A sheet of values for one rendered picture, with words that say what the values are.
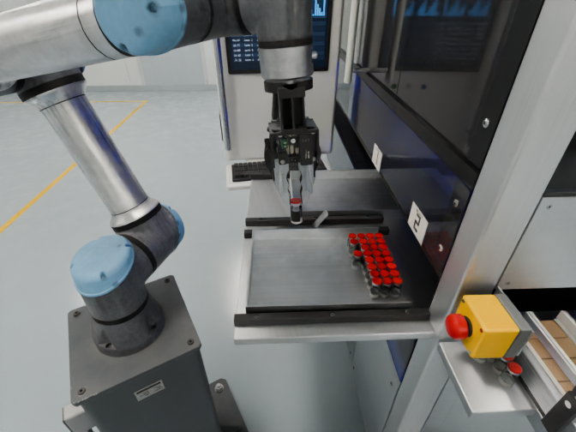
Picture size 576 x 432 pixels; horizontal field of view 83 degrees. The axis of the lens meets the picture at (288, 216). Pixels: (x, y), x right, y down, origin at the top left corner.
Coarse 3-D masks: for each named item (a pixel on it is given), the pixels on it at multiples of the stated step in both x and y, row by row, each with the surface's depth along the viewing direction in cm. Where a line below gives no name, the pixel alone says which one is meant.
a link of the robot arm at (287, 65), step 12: (264, 48) 47; (276, 48) 48; (288, 48) 42; (300, 48) 42; (312, 48) 45; (264, 60) 44; (276, 60) 43; (288, 60) 43; (300, 60) 43; (264, 72) 45; (276, 72) 44; (288, 72) 43; (300, 72) 44; (312, 72) 46; (288, 84) 45
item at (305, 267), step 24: (264, 240) 89; (288, 240) 89; (312, 240) 89; (336, 240) 89; (264, 264) 81; (288, 264) 81; (312, 264) 81; (336, 264) 81; (264, 288) 74; (288, 288) 74; (312, 288) 74; (336, 288) 74; (360, 288) 74; (264, 312) 67
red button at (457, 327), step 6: (450, 318) 52; (456, 318) 52; (462, 318) 52; (450, 324) 52; (456, 324) 51; (462, 324) 51; (450, 330) 52; (456, 330) 51; (462, 330) 51; (468, 330) 51; (450, 336) 53; (456, 336) 51; (462, 336) 51
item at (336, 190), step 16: (320, 176) 117; (336, 176) 117; (352, 176) 117; (368, 176) 118; (320, 192) 110; (336, 192) 110; (352, 192) 110; (368, 192) 110; (384, 192) 110; (304, 208) 102; (320, 208) 102; (336, 208) 102; (352, 208) 102; (368, 208) 102; (384, 208) 102
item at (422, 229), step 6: (414, 204) 73; (414, 210) 73; (414, 216) 73; (420, 216) 70; (408, 222) 77; (420, 222) 70; (426, 222) 67; (420, 228) 70; (426, 228) 67; (420, 234) 70; (420, 240) 70
